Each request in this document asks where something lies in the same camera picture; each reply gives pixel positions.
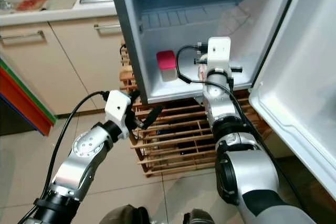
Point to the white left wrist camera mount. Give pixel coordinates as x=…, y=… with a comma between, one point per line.
x=116, y=111

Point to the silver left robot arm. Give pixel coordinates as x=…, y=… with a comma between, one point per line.
x=84, y=153

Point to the wooden lattice rack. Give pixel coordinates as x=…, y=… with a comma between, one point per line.
x=178, y=145

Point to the grey refrigerator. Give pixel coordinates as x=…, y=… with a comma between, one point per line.
x=189, y=19

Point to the beige kitchen cabinet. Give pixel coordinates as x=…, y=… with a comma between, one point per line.
x=79, y=66

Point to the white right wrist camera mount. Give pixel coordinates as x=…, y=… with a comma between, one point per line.
x=219, y=53

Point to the pink lidded white container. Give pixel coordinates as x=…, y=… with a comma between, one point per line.
x=166, y=60

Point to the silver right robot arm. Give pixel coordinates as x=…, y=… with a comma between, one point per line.
x=223, y=108

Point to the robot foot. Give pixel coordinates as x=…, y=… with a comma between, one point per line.
x=199, y=217
x=123, y=216

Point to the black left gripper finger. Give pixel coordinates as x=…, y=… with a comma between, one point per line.
x=152, y=116

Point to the orange flat board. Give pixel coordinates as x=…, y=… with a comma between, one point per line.
x=23, y=103

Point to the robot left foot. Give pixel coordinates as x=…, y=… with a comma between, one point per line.
x=123, y=216

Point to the refrigerator door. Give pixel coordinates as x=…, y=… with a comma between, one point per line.
x=299, y=87

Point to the green flat board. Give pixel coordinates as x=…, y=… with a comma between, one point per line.
x=31, y=94

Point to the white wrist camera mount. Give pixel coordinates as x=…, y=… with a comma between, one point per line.
x=219, y=53
x=116, y=111

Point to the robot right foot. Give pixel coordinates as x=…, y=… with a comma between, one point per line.
x=199, y=217

